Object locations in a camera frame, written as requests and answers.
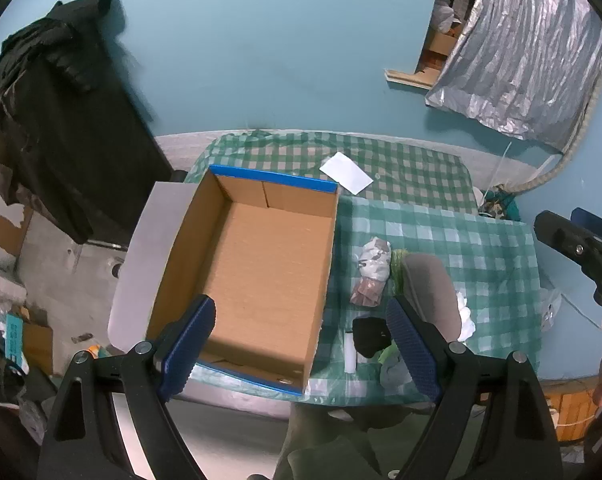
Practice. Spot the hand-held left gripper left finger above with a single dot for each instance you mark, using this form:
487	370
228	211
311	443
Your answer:
188	345

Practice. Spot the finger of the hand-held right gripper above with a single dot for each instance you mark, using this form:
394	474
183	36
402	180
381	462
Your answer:
576	250
593	225

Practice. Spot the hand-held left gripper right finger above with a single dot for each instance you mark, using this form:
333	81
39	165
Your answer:
412	347

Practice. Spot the grey sock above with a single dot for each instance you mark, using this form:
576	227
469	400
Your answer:
393	372

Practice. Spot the black sock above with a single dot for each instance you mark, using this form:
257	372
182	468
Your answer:
368	337

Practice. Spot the taupe cloth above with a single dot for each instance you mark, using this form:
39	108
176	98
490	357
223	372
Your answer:
431	290

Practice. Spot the white blue striped sock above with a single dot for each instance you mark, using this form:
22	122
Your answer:
465	315

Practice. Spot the blue cardboard box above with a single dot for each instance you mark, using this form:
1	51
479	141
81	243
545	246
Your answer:
271	270

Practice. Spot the clear plastic bag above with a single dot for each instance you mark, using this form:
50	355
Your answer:
550	310

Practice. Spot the green striped sock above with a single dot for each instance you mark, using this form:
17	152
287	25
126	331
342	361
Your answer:
397	272

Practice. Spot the teal basket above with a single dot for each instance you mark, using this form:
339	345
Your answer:
498	205

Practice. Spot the white brown patterned sock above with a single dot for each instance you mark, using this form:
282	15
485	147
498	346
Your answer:
373	265

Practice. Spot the green checked tablecloth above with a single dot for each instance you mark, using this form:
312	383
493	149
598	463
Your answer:
486	270

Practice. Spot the brown cardboard piece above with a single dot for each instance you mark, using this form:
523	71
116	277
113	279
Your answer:
37	347

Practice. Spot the teal printed box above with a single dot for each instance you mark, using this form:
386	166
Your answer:
15	337

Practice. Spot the silver foil sheet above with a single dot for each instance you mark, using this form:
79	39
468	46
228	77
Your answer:
521	55

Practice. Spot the white paper card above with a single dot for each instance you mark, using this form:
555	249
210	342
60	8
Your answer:
346	172

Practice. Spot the dark cabinet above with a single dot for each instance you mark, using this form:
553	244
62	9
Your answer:
71	160

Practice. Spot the wooden trim strip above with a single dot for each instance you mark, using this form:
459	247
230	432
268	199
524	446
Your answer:
406	79

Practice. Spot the small cardboard carton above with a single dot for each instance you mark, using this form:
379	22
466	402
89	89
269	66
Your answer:
441	42

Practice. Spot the white plastic bag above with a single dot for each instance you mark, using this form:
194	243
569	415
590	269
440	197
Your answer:
446	15

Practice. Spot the black jacket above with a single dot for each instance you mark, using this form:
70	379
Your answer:
46	45

